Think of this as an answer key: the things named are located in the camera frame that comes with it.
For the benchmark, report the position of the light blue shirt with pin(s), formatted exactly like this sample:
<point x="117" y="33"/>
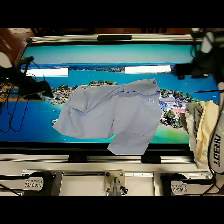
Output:
<point x="110" y="113"/>

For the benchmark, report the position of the cream garment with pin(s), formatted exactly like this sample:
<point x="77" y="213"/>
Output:
<point x="207" y="123"/>

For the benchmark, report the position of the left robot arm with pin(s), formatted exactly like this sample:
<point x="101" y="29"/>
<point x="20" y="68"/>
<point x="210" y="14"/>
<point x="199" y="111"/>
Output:
<point x="6" y="75"/>

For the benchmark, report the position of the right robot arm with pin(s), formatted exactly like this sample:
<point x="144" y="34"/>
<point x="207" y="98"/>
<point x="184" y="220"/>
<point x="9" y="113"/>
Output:
<point x="216" y="146"/>

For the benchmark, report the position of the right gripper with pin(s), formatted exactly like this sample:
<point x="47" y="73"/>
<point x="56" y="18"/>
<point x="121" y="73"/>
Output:
<point x="183" y="70"/>

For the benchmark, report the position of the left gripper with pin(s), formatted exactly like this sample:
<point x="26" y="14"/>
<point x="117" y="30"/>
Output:
<point x="33" y="88"/>

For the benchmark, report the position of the white garment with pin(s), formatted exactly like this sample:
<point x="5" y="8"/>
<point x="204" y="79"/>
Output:
<point x="193" y="125"/>

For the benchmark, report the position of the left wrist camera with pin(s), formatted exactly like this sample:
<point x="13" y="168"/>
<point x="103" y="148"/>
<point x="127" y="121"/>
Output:
<point x="27" y="61"/>

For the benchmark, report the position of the silver frame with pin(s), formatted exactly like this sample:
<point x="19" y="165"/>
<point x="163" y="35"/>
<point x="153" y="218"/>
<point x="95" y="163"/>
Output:
<point x="86" y="166"/>

